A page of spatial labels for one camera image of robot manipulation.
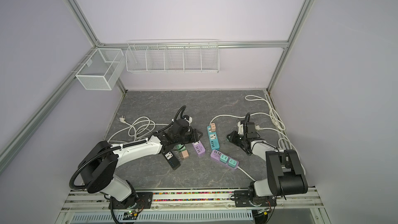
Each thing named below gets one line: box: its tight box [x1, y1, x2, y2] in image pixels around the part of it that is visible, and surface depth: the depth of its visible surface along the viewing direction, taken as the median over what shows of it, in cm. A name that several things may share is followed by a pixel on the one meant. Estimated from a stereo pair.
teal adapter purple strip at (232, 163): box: [227, 158, 237, 168], surface depth 80 cm
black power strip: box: [161, 150, 181, 171], surface depth 86 cm
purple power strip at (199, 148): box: [191, 140, 206, 156], surface depth 90 cm
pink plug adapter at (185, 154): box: [181, 149, 190, 159], surface depth 88 cm
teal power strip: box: [206, 125, 220, 151], surface depth 93 cm
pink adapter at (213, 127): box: [210, 122, 217, 133], surface depth 95 cm
